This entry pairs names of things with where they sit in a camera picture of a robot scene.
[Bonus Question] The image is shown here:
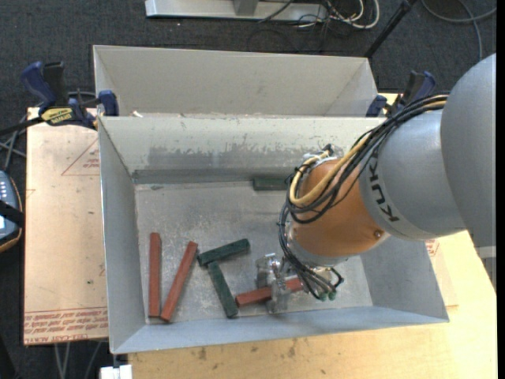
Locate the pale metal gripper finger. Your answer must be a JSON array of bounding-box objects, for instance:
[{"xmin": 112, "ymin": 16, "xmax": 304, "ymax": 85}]
[
  {"xmin": 266, "ymin": 287, "xmax": 293, "ymax": 315},
  {"xmin": 255, "ymin": 253, "xmax": 282, "ymax": 289}
]

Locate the red-brown flat block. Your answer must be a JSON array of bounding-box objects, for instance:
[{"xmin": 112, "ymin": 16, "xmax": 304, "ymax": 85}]
[
  {"xmin": 235, "ymin": 277, "xmax": 304, "ymax": 308},
  {"xmin": 159, "ymin": 240, "xmax": 200, "ymax": 324},
  {"xmin": 148, "ymin": 232, "xmax": 163, "ymax": 318}
]

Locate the dark green flat block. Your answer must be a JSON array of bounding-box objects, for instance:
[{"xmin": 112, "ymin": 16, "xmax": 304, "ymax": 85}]
[
  {"xmin": 196, "ymin": 238, "xmax": 252, "ymax": 268},
  {"xmin": 252, "ymin": 176, "xmax": 292, "ymax": 192},
  {"xmin": 207, "ymin": 261, "xmax": 241, "ymax": 320}
]

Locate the grey metal bin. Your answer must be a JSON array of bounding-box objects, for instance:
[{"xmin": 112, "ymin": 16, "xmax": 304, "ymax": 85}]
[{"xmin": 92, "ymin": 44, "xmax": 451, "ymax": 355}]

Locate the brown cardboard board red print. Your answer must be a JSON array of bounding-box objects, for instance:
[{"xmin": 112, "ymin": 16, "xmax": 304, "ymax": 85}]
[{"xmin": 23, "ymin": 107, "xmax": 461, "ymax": 347}]

